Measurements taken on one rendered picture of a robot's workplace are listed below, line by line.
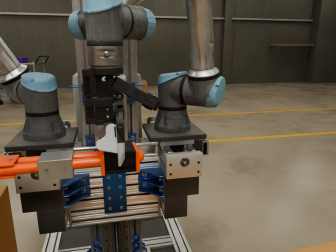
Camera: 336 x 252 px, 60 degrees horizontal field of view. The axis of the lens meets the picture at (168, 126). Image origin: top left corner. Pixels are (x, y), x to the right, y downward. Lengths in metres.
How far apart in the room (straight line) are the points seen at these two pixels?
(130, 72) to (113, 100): 0.66
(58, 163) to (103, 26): 0.29
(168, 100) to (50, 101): 0.43
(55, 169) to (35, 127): 0.48
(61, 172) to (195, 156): 0.54
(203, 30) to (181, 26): 10.54
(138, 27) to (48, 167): 0.36
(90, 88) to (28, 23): 10.81
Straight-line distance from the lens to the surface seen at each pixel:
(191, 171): 1.07
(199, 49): 1.03
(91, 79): 0.63
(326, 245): 1.50
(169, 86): 1.11
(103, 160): 0.64
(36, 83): 1.10
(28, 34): 11.41
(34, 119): 1.13
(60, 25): 11.25
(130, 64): 1.29
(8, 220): 0.95
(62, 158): 0.66
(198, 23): 1.01
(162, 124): 1.15
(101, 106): 0.62
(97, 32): 0.61
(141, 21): 0.69
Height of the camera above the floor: 1.35
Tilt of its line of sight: 15 degrees down
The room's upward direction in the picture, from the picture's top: straight up
